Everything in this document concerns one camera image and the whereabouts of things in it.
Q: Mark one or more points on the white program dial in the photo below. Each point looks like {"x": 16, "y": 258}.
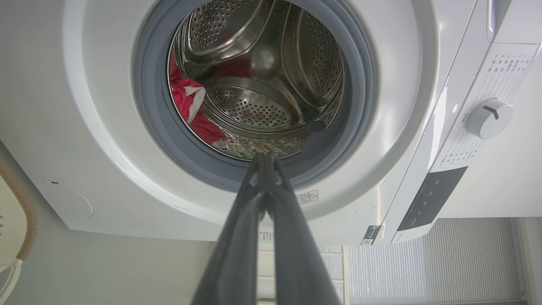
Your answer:
{"x": 487, "y": 120}

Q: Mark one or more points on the red and white cloth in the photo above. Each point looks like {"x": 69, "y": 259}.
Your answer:
{"x": 184, "y": 97}

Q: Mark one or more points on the white warning sticker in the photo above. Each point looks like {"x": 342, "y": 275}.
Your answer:
{"x": 307, "y": 197}

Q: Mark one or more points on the white window blinds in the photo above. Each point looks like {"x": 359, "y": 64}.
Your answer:
{"x": 444, "y": 262}

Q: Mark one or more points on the white front-load washing machine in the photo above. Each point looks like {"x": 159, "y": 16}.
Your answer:
{"x": 84, "y": 106}

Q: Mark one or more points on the dark energy label sticker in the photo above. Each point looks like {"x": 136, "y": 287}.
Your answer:
{"x": 370, "y": 235}

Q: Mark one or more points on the white detergent drawer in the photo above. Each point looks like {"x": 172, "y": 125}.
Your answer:
{"x": 516, "y": 19}

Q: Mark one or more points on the round white filter cover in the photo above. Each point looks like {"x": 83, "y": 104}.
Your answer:
{"x": 65, "y": 200}

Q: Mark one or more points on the grey rubber door gasket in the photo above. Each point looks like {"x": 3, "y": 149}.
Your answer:
{"x": 152, "y": 110}

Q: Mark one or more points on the black washer display panel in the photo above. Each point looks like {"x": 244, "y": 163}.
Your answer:
{"x": 432, "y": 199}

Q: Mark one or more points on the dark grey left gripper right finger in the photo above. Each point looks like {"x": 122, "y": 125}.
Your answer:
{"x": 296, "y": 262}

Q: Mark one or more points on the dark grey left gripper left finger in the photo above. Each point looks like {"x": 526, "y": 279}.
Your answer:
{"x": 237, "y": 254}

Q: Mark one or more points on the cream perforated laundry basket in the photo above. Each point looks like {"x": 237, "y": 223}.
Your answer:
{"x": 10, "y": 224}

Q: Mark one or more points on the stainless steel washing machine drum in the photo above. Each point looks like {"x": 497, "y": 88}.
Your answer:
{"x": 262, "y": 106}

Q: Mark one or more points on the white shelf unit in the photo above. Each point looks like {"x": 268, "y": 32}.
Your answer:
{"x": 266, "y": 271}

